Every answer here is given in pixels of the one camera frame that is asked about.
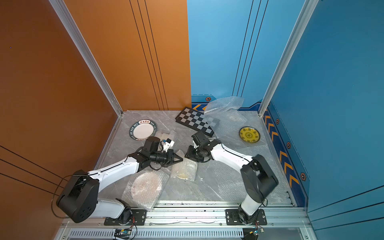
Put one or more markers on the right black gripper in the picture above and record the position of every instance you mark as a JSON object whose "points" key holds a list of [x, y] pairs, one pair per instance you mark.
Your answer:
{"points": [[189, 154]]}

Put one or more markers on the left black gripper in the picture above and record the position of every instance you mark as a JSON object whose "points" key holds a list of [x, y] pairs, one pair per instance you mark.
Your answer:
{"points": [[170, 158]]}

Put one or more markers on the bubble item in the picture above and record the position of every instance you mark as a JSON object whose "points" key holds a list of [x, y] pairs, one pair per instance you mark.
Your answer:
{"points": [[185, 170]]}

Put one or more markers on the bubble wrap of green plate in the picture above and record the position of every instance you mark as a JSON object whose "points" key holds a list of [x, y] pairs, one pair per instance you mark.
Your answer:
{"points": [[223, 116]]}

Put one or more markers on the bubble white blue plate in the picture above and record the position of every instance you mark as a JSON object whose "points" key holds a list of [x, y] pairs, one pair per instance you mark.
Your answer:
{"points": [[142, 130]]}

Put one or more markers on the bubble pink plate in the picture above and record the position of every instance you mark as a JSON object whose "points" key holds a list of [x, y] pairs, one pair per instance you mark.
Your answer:
{"points": [[144, 188]]}

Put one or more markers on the bubble wrap of yellow plate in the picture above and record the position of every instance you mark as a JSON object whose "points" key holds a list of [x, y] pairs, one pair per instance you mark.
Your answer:
{"points": [[259, 172]]}

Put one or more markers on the yellow dinner plate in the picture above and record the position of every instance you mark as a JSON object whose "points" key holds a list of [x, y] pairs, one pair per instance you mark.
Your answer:
{"points": [[249, 134]]}

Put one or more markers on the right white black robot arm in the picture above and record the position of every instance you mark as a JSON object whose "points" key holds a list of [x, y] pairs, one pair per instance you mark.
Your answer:
{"points": [[258, 177]]}

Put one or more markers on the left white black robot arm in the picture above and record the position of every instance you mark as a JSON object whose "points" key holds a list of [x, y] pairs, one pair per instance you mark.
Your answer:
{"points": [[79, 199]]}

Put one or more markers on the bubble wrapped plate far left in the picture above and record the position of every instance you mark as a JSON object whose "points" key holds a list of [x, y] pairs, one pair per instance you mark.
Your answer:
{"points": [[163, 136]]}

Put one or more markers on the black white checkerboard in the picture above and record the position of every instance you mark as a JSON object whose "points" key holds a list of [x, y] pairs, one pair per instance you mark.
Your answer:
{"points": [[194, 120]]}

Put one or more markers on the left green circuit board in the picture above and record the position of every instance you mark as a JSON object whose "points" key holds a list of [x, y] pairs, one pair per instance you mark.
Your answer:
{"points": [[122, 234]]}

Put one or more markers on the green circuit board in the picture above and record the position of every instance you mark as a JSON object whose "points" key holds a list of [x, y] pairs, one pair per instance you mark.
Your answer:
{"points": [[122, 234], [252, 233]]}

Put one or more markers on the right green circuit board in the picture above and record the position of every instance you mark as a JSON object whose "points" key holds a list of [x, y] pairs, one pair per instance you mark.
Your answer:
{"points": [[252, 233]]}

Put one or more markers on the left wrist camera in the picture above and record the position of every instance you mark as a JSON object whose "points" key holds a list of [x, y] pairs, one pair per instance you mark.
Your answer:
{"points": [[167, 144]]}

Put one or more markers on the aluminium front rail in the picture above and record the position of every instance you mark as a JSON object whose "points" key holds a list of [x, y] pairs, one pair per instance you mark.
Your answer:
{"points": [[194, 214]]}

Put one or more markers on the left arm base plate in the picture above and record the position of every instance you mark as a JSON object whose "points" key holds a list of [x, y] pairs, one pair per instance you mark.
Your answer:
{"points": [[129, 218]]}

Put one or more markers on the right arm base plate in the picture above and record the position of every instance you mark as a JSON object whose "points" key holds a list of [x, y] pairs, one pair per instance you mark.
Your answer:
{"points": [[239, 217]]}

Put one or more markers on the white vented cable duct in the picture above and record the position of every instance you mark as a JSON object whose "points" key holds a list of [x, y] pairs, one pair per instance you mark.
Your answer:
{"points": [[157, 233]]}

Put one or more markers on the left aluminium corner post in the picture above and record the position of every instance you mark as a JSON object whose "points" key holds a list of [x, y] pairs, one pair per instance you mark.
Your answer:
{"points": [[74, 32]]}

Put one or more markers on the aluminium corner post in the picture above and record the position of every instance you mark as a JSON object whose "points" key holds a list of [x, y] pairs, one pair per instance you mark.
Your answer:
{"points": [[74, 32], [292, 43]]}

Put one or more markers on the right aluminium corner post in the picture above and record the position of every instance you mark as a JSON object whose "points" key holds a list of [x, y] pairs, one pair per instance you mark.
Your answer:
{"points": [[292, 43]]}

